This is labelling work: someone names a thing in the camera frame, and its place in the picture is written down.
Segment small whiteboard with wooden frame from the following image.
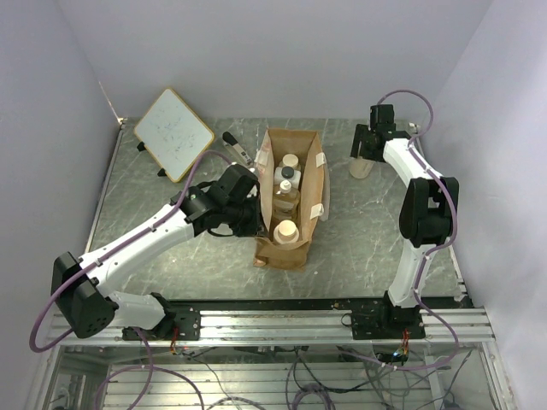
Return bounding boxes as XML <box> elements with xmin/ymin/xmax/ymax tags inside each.
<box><xmin>134</xmin><ymin>88</ymin><xmax>215</xmax><ymax>183</ymax></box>

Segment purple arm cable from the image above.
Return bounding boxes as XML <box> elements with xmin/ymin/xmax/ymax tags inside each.
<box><xmin>28</xmin><ymin>149</ymin><xmax>234</xmax><ymax>354</ymax></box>
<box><xmin>375</xmin><ymin>89</ymin><xmax>461</xmax><ymax>372</ymax></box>

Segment beige cap bottle rear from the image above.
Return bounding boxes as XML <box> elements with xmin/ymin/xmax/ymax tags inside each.
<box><xmin>279</xmin><ymin>154</ymin><xmax>301</xmax><ymax>171</ymax></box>

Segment aluminium rail frame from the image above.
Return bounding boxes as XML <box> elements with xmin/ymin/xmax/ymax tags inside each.
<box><xmin>42</xmin><ymin>297</ymin><xmax>516</xmax><ymax>409</ymax></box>

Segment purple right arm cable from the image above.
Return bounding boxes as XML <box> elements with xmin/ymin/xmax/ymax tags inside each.
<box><xmin>375</xmin><ymin>89</ymin><xmax>461</xmax><ymax>372</ymax></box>

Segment beige cylinder bottle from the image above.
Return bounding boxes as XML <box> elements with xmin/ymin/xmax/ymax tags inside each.
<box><xmin>349</xmin><ymin>157</ymin><xmax>374</xmax><ymax>179</ymax></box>

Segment white bottle black cap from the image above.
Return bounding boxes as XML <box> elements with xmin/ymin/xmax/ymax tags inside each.
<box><xmin>273</xmin><ymin>167</ymin><xmax>301</xmax><ymax>187</ymax></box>

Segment beige cap bottle front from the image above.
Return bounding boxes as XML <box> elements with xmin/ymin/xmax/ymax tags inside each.
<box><xmin>273</xmin><ymin>220</ymin><xmax>299</xmax><ymax>244</ymax></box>

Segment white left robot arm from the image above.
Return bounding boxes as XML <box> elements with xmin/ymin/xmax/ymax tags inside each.
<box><xmin>51</xmin><ymin>164</ymin><xmax>266</xmax><ymax>340</ymax></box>

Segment black and white marker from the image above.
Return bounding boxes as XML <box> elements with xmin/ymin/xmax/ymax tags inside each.
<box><xmin>221</xmin><ymin>132</ymin><xmax>254</xmax><ymax>167</ymax></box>

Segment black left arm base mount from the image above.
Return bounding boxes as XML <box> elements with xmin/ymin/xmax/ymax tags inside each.
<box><xmin>173</xmin><ymin>310</ymin><xmax>202</xmax><ymax>342</ymax></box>

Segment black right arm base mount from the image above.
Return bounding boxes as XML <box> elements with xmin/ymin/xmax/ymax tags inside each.
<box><xmin>340</xmin><ymin>311</ymin><xmax>426</xmax><ymax>341</ymax></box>

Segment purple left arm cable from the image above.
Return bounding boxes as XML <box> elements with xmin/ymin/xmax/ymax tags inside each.
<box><xmin>28</xmin><ymin>149</ymin><xmax>234</xmax><ymax>354</ymax></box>

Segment amber bottle white cap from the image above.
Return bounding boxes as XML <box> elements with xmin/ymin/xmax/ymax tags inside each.
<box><xmin>273</xmin><ymin>180</ymin><xmax>300</xmax><ymax>222</ymax></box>

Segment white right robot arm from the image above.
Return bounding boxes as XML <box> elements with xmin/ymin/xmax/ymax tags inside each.
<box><xmin>350</xmin><ymin>103</ymin><xmax>459</xmax><ymax>340</ymax></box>

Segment brown canvas bag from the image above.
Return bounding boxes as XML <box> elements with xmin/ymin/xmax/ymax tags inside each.
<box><xmin>254</xmin><ymin>128</ymin><xmax>330</xmax><ymax>270</ymax></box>

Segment beige cap bottle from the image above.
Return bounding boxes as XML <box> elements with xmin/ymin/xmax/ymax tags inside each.
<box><xmin>279</xmin><ymin>154</ymin><xmax>301</xmax><ymax>171</ymax></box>
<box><xmin>273</xmin><ymin>220</ymin><xmax>299</xmax><ymax>244</ymax></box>

